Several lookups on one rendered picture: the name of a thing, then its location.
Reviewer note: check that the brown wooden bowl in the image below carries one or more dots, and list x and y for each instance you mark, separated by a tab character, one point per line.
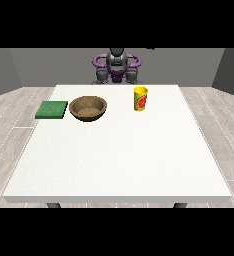
88	108

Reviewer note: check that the grey robot trunk purple rings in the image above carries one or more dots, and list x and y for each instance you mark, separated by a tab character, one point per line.
116	68

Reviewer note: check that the dark table leg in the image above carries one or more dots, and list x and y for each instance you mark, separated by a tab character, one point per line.
53	205
180	205

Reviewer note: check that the green square pad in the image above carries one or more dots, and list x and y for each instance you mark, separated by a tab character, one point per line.
51	109

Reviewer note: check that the yellow cup with melon print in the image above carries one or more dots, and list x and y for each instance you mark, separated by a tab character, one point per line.
140	99

